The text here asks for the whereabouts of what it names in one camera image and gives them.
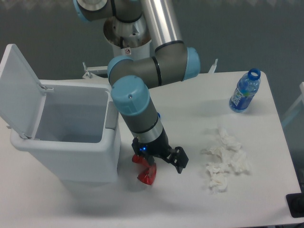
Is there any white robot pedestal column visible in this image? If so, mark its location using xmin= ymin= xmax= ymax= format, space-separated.
xmin=103 ymin=16 xmax=151 ymax=60

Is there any white trash bin with lid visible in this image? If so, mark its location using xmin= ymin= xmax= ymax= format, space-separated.
xmin=0 ymin=44 xmax=121 ymax=183

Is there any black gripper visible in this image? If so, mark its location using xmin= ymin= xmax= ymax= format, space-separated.
xmin=132 ymin=129 xmax=189 ymax=174

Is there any blue plastic drink bottle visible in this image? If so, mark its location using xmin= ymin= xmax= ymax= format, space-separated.
xmin=229 ymin=68 xmax=261 ymax=113

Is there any black device at table corner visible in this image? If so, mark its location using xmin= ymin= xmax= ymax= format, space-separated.
xmin=286 ymin=193 xmax=304 ymax=218

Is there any white chair frame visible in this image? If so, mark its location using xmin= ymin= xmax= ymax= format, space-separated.
xmin=281 ymin=82 xmax=304 ymax=129

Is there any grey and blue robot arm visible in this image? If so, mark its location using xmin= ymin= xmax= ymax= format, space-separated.
xmin=74 ymin=0 xmax=200 ymax=172

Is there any crumpled white tissue pile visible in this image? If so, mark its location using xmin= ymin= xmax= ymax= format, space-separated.
xmin=201 ymin=125 xmax=251 ymax=194

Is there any white metal base frame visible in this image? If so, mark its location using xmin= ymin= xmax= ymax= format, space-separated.
xmin=82 ymin=58 xmax=218 ymax=79

